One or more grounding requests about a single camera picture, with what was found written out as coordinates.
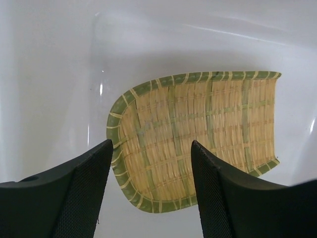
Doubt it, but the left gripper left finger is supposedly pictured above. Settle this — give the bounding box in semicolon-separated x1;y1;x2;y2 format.
0;139;113;238

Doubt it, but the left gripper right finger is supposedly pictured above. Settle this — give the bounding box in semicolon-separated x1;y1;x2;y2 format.
191;141;317;238

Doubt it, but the woven bamboo tray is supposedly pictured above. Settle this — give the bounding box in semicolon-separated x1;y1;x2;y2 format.
106;71;281;213

